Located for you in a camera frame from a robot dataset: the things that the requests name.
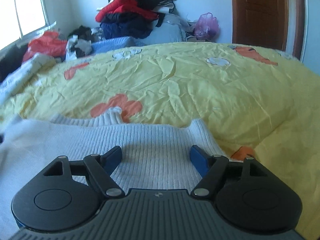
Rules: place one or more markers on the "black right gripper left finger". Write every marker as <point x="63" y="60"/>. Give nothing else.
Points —
<point x="97" y="170"/>

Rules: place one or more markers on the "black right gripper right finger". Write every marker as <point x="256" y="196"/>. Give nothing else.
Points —
<point x="219" y="175"/>

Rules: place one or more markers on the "white knit sweater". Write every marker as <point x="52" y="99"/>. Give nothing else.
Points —
<point x="154" y="156"/>

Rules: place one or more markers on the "black clothing by window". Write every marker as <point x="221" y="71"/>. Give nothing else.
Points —
<point x="12" y="60"/>

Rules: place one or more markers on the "dark navy clothes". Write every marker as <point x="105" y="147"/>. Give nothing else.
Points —
<point x="127" y="24"/>

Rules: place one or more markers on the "yellow floral bed quilt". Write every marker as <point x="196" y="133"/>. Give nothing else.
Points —
<point x="251" y="98"/>

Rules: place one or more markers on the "white patterned bed sheet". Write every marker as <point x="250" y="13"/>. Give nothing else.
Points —
<point x="16" y="80"/>

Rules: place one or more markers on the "light blue folded blanket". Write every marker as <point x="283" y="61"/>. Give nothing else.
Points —
<point x="114" y="44"/>

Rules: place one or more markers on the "white crumpled plastic bag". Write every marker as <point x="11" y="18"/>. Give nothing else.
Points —
<point x="77" y="48"/>

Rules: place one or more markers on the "red plastic bag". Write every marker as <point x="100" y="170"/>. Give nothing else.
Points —
<point x="48" y="43"/>

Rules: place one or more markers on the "pink plastic bag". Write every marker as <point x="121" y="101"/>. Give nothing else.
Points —
<point x="207" y="27"/>

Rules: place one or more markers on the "grey bedding bundle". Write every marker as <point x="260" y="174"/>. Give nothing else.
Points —
<point x="172" y="29"/>

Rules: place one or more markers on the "brown wooden door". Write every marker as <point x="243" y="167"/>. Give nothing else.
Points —
<point x="276" y="24"/>

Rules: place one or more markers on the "red jacket on pile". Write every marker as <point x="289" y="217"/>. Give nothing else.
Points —
<point x="123" y="6"/>

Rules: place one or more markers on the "bright window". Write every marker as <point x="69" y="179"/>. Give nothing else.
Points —
<point x="20" y="18"/>

